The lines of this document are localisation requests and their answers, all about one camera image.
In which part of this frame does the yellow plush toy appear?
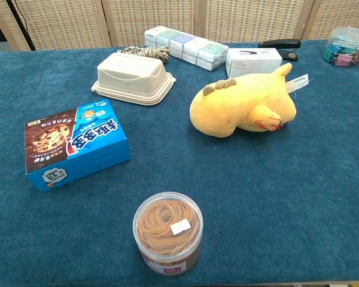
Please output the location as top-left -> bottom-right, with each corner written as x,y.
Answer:
188,62 -> 314,139

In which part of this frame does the dark blue tablecloth-covered table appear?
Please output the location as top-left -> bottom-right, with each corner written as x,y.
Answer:
0,40 -> 359,285

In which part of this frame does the beige lidded lunch container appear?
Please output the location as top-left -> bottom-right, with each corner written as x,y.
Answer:
91,51 -> 177,106

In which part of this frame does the clear jar of rubber bands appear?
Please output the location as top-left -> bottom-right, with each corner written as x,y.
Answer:
132,191 -> 204,277

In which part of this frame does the blue chocolate cookie box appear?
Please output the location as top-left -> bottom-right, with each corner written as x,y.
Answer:
23,98 -> 132,193

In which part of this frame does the white tissue pack row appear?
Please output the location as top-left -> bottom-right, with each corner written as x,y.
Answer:
143,25 -> 229,72

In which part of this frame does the white stapler carton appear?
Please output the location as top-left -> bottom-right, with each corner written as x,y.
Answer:
226,47 -> 284,79

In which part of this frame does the woven wooden folding screen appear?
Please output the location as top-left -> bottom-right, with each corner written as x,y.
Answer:
0,0 -> 359,51

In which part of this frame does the black stapler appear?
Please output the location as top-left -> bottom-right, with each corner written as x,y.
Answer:
257,38 -> 302,62

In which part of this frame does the clear jar of binder clips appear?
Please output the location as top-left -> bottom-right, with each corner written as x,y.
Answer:
322,26 -> 359,68

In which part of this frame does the black tripod stand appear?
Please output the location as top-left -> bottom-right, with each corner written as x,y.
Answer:
5,0 -> 36,51

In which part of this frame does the braided rope bundle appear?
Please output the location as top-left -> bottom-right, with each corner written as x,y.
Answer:
116,45 -> 171,64

